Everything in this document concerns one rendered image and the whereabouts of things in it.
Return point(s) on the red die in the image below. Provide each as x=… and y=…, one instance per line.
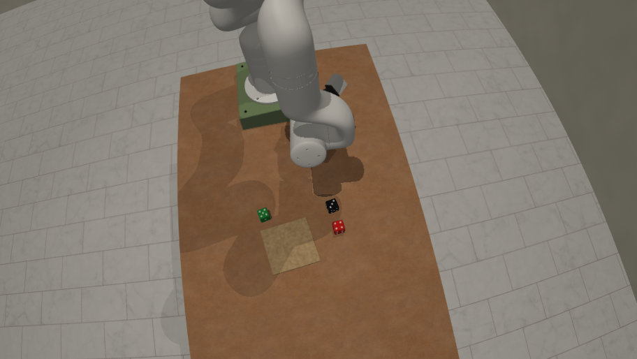
x=338, y=227

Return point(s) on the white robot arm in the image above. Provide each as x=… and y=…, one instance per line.
x=280, y=34

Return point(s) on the green die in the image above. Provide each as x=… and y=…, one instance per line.
x=263, y=214

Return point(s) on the black die with white pips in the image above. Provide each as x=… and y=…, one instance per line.
x=332, y=205

